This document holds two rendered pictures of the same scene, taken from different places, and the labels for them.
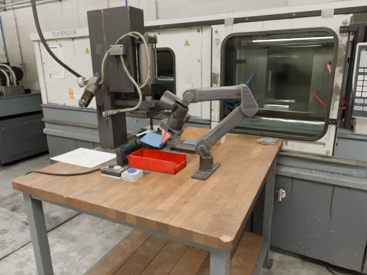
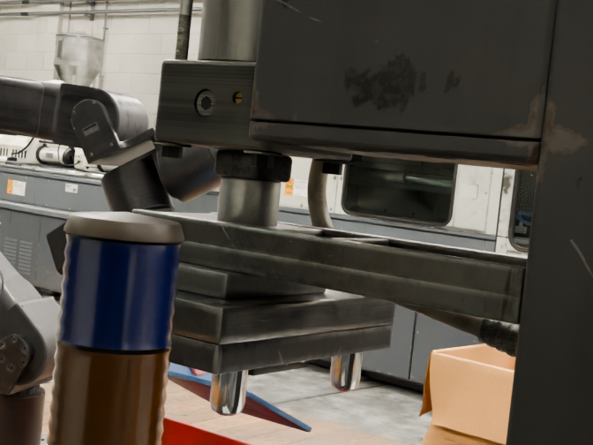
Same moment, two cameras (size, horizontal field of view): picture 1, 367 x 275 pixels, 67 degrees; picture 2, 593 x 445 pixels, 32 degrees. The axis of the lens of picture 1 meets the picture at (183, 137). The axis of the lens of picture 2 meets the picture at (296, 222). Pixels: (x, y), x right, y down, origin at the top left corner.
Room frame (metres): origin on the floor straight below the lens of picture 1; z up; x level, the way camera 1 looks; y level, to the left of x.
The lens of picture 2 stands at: (2.10, 0.32, 1.22)
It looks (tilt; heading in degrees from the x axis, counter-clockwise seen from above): 3 degrees down; 190
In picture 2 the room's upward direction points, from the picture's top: 6 degrees clockwise
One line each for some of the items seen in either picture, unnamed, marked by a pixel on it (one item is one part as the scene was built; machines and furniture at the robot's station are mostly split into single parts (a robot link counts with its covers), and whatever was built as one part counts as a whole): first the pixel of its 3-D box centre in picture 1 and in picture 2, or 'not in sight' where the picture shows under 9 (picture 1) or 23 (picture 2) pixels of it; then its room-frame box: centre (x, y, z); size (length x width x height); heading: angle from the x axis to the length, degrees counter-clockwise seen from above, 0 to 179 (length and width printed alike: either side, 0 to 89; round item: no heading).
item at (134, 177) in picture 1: (132, 177); not in sight; (1.10, 0.22, 0.90); 0.07 x 0.07 x 0.06; 64
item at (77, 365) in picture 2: not in sight; (109, 393); (1.78, 0.21, 1.14); 0.04 x 0.04 x 0.03
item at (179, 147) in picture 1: (189, 146); not in sight; (1.52, -0.03, 0.91); 0.17 x 0.16 x 0.02; 154
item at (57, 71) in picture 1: (55, 60); not in sight; (2.80, 1.24, 1.41); 0.25 x 0.01 x 0.33; 60
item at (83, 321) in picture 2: not in sight; (119, 288); (1.78, 0.21, 1.17); 0.04 x 0.04 x 0.03
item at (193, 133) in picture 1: (202, 136); not in sight; (1.66, -0.12, 0.93); 0.25 x 0.13 x 0.08; 64
